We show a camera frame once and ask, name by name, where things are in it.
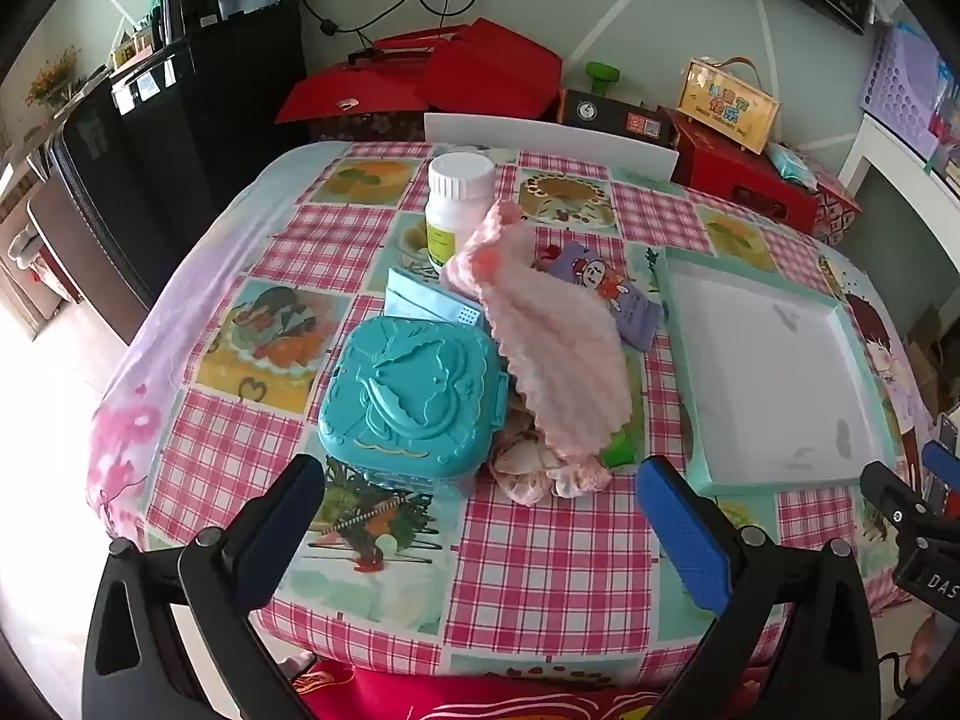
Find yellow gift box with handle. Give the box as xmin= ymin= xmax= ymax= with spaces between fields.
xmin=677 ymin=56 xmax=781 ymax=155

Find white tray with teal rim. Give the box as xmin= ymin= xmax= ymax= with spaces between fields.
xmin=655 ymin=246 xmax=897 ymax=497

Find green tissue packet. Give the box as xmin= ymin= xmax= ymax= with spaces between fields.
xmin=600 ymin=420 xmax=646 ymax=470

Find black cabinet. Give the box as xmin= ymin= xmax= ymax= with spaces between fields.
xmin=180 ymin=0 xmax=305 ymax=218
xmin=49 ymin=75 xmax=218 ymax=346

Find black storage case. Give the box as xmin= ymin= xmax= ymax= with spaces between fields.
xmin=111 ymin=41 xmax=218 ymax=226

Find red cardboard box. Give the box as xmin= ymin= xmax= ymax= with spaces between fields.
xmin=664 ymin=109 xmax=820 ymax=235

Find red patterned box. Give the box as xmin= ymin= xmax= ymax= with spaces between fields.
xmin=810 ymin=165 xmax=863 ymax=247

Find black box with round logo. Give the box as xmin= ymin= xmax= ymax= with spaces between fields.
xmin=559 ymin=88 xmax=672 ymax=143

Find red cardboard boxes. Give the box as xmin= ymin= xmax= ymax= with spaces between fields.
xmin=416 ymin=17 xmax=565 ymax=121

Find red paper bag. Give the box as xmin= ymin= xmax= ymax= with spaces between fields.
xmin=349 ymin=25 xmax=488 ymax=68
xmin=274 ymin=58 xmax=430 ymax=125

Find white chair back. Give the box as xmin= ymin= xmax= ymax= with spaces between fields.
xmin=424 ymin=112 xmax=681 ymax=182

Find pink knitted cloth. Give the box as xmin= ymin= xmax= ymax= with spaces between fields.
xmin=439 ymin=201 xmax=635 ymax=466

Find white shelf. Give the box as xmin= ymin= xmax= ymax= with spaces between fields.
xmin=838 ymin=114 xmax=960 ymax=301

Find purple plastic basket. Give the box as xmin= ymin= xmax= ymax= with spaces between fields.
xmin=859 ymin=22 xmax=957 ymax=158

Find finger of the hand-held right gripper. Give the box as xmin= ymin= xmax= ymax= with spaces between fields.
xmin=921 ymin=439 xmax=960 ymax=520
xmin=859 ymin=460 xmax=932 ymax=535

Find teal plastic box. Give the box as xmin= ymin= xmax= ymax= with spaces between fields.
xmin=315 ymin=315 xmax=511 ymax=500

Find black power cable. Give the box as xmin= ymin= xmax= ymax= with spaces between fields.
xmin=289 ymin=0 xmax=376 ymax=53

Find yellow flowers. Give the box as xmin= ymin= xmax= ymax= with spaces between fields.
xmin=26 ymin=45 xmax=82 ymax=110

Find white pill bottle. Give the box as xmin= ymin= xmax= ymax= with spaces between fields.
xmin=422 ymin=152 xmax=497 ymax=276

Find purple cartoon packet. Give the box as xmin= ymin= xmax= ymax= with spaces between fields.
xmin=540 ymin=242 xmax=662 ymax=351

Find red printed blanket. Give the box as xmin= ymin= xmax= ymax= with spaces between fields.
xmin=289 ymin=656 xmax=721 ymax=720

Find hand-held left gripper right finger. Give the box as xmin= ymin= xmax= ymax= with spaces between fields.
xmin=636 ymin=454 xmax=882 ymax=720

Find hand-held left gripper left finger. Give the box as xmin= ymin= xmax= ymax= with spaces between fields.
xmin=81 ymin=454 xmax=327 ymax=720

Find blue face mask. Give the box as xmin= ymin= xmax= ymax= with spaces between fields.
xmin=384 ymin=266 xmax=485 ymax=331

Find pink checkered tablecloth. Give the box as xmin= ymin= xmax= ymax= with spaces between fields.
xmin=86 ymin=139 xmax=935 ymax=691

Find blue wet wipe pack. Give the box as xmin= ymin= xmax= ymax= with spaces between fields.
xmin=765 ymin=142 xmax=820 ymax=190

